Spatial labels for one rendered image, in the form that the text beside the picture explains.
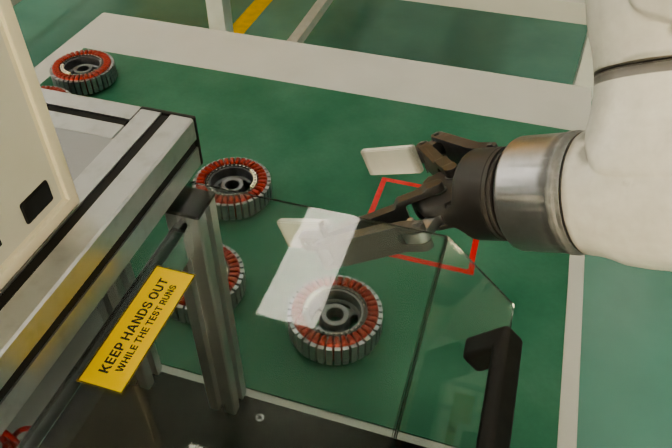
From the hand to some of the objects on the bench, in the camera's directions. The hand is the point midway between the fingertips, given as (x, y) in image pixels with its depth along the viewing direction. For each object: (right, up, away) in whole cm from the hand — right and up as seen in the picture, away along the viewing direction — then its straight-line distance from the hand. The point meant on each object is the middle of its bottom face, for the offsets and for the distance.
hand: (336, 196), depth 66 cm
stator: (-15, 0, +31) cm, 35 cm away
